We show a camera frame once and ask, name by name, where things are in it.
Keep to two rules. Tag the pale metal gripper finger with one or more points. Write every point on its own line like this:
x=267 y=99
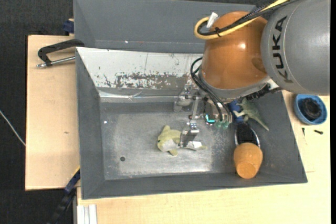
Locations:
x=183 y=98
x=189 y=133

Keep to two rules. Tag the small blue plastic thing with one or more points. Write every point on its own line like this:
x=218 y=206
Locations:
x=231 y=107

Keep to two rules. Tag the yellow-green soft toy animal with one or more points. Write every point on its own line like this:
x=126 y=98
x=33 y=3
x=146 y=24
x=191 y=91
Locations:
x=168 y=139

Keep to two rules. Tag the black cup with metal rim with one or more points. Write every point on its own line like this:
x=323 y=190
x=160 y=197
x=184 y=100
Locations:
x=245 y=133

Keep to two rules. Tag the green toy dinosaur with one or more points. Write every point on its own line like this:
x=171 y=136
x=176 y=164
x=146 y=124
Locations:
x=250 y=111

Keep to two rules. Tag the grey metal bin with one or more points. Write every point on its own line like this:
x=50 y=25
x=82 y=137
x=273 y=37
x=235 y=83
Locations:
x=147 y=162

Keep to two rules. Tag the orange plastic cup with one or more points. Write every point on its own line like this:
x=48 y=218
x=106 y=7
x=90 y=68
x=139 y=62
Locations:
x=248 y=161

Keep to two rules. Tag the blue round cap black insert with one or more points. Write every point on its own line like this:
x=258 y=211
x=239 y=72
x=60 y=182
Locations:
x=311 y=110

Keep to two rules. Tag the small black screw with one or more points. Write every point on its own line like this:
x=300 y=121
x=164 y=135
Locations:
x=319 y=132

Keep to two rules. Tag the pale wood flat board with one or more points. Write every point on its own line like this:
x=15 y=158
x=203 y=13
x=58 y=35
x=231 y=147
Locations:
x=52 y=112

